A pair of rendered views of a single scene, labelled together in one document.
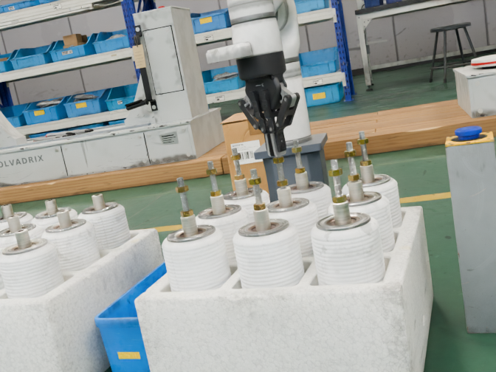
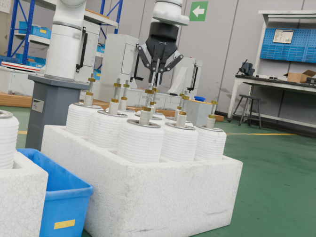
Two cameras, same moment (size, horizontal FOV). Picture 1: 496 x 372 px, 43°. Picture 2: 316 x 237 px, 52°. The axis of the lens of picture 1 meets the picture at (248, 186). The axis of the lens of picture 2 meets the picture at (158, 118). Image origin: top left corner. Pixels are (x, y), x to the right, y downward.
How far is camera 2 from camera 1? 0.96 m
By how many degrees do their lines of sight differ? 65
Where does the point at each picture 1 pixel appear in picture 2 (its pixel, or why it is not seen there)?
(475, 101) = (11, 85)
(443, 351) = not seen: hidden behind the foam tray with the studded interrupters
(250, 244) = (192, 134)
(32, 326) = (23, 200)
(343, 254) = (222, 144)
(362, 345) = (225, 191)
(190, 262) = (159, 142)
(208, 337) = (167, 194)
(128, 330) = (74, 200)
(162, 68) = not seen: outside the picture
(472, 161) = (205, 111)
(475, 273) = not seen: hidden behind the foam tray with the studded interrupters
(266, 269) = (193, 150)
